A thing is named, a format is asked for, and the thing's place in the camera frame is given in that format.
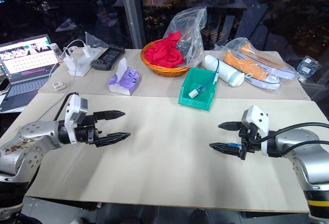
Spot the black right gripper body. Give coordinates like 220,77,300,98
237,120,263,161

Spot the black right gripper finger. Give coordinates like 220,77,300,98
217,121,243,133
208,142,244,158

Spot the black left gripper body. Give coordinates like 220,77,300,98
76,115,100,146

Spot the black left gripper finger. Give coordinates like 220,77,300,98
95,132,131,148
93,109,126,122

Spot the blue cable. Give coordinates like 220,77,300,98
196,58,221,94

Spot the white adapter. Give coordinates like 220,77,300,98
188,88,202,100

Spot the purple tissue pack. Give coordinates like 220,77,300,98
107,58,143,97

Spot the green plastic bin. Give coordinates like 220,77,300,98
178,67,220,111

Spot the white power strip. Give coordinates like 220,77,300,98
67,48,102,77

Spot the white cylindrical bottle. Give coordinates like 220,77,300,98
202,54,245,88

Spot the orange canvas sneaker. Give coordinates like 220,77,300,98
240,43,297,80
223,50,281,90

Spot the black handheld device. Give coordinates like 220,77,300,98
90,46,126,71

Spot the orange wicker basket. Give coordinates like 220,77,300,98
140,39,191,77

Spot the dark rounded shape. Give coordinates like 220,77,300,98
190,208,210,224

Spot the small clear plastic bag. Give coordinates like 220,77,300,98
84,31,110,53

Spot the grey open laptop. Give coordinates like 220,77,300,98
0,33,61,113

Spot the clear sneaker bag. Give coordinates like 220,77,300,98
214,37,303,92

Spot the clear plastic bottle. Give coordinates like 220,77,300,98
50,43,63,61

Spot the red cloth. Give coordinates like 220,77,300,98
146,30,186,68

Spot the dark part in clear bag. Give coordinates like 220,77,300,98
176,39,192,55

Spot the large clear plastic bag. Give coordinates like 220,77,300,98
162,6,208,69

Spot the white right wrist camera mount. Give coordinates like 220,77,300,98
243,105,271,156

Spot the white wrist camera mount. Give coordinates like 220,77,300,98
64,93,88,146
243,105,271,156

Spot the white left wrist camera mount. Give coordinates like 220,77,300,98
64,93,88,146

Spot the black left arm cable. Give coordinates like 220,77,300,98
52,91,79,122

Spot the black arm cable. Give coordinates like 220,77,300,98
52,91,79,122
257,122,329,157

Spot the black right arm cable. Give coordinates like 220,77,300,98
257,122,329,157

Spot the short white charging cable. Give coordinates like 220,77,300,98
48,39,87,78

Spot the bag of blue cables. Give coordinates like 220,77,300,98
295,56,323,82

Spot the grey window post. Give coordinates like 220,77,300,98
118,0,148,50

